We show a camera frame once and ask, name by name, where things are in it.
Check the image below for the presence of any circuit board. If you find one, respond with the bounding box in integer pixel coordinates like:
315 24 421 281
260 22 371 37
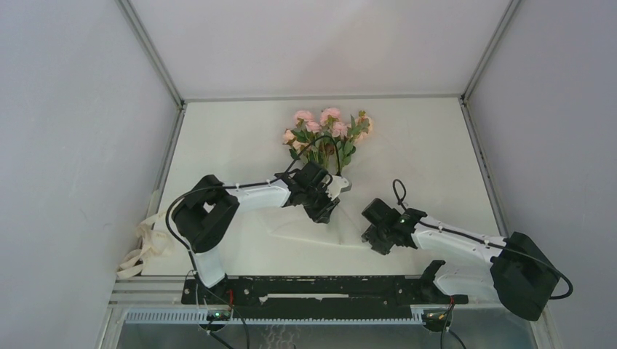
422 310 452 323
206 311 232 322

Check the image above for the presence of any white slotted cable duct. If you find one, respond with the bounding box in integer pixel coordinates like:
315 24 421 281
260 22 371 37
124 309 425 325

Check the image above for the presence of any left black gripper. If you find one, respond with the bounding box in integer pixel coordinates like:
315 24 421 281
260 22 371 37
301 182 340 224

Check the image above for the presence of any right circuit board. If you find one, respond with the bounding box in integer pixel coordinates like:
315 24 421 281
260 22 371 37
422 310 452 323

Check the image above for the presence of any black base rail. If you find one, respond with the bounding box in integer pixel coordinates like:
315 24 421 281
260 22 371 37
180 276 469 318

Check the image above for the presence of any left circuit board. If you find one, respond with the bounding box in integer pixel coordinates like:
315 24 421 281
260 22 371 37
206 311 232 322

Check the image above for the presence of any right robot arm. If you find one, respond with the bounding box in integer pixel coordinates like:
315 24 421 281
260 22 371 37
362 179 574 321

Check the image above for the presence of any pink flower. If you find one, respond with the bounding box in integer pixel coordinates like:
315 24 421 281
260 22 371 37
283 129 318 163
338 110 374 167
327 121 356 175

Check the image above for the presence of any white wrapping paper sheet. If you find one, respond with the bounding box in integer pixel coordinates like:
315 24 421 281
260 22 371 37
161 97 498 276

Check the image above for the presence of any cream ribbon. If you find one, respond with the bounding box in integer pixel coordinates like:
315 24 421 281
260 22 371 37
116 189 175 280

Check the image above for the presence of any pink flower two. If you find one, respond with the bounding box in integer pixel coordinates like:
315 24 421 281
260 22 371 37
292 111 327 165

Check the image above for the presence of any pink flower one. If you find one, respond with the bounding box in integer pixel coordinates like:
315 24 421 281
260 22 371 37
319 108 351 169

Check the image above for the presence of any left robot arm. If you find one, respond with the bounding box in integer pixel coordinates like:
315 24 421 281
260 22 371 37
164 161 351 303

